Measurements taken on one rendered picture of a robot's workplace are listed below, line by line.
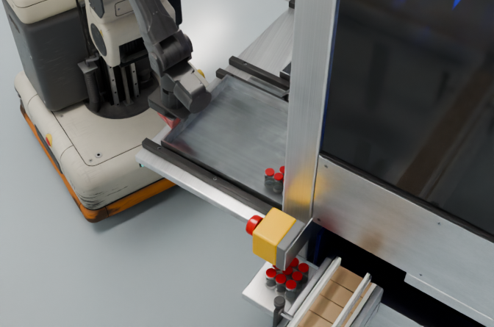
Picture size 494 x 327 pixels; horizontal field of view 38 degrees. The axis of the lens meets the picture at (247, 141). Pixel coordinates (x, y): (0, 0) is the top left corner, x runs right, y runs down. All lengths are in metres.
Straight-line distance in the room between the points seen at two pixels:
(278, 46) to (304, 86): 0.78
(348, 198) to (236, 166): 0.42
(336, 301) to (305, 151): 0.31
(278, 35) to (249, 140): 0.38
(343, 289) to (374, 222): 0.18
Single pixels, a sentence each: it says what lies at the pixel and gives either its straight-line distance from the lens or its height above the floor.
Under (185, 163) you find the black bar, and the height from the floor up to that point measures 0.90.
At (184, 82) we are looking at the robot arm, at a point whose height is 1.11.
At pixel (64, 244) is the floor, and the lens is 2.61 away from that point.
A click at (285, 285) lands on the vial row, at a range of 1.39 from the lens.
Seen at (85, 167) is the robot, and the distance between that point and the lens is 2.43.
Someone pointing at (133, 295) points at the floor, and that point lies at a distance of 2.45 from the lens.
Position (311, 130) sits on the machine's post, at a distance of 1.17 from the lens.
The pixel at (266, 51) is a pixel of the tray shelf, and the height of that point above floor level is 0.88.
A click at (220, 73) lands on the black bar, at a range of 1.78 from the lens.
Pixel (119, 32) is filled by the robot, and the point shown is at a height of 0.79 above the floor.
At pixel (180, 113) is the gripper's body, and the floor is 0.99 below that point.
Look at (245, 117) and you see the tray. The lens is 1.70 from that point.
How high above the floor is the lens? 2.12
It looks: 49 degrees down
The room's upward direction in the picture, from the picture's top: straight up
